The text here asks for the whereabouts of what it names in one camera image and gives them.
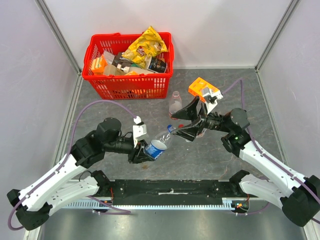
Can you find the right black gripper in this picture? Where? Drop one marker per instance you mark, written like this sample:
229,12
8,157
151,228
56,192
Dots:
200,121

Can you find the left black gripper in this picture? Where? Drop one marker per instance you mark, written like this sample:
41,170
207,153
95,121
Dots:
138,155

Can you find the clear bottle blue label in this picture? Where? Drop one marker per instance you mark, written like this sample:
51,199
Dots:
159,144

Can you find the small bottle white cap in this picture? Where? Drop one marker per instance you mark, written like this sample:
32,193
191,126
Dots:
201,134

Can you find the blue bottle cap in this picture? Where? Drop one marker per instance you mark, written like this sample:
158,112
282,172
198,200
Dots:
170,128

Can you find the clear bottle red label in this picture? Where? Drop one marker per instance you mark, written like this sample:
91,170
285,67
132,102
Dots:
175,103

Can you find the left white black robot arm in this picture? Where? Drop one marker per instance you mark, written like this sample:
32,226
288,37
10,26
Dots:
34,204

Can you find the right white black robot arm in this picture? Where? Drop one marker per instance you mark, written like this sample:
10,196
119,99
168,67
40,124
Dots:
296,195

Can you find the beige pump bottle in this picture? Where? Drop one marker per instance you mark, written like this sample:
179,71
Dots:
125,71

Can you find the orange cardboard box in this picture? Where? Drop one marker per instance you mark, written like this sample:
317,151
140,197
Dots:
198,85

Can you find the red plastic shopping basket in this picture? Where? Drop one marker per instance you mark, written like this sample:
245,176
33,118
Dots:
120,87

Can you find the black instant noodle cup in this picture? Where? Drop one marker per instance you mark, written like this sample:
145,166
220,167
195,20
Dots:
156,65

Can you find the yellow chips bag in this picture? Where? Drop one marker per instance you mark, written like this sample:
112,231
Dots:
148,45

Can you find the brown snack packet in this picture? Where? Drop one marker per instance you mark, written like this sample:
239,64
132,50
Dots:
120,60

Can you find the clear plastic packet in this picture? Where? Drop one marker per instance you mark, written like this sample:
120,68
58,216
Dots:
109,57

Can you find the orange yellow sponge pack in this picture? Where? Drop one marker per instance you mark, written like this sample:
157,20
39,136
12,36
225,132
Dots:
98,65

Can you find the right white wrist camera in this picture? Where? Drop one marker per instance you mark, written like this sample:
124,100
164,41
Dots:
211,98

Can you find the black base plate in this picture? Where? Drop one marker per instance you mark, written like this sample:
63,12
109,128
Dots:
169,192

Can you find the white slotted cable duct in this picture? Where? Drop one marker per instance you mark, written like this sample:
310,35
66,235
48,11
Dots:
90,204

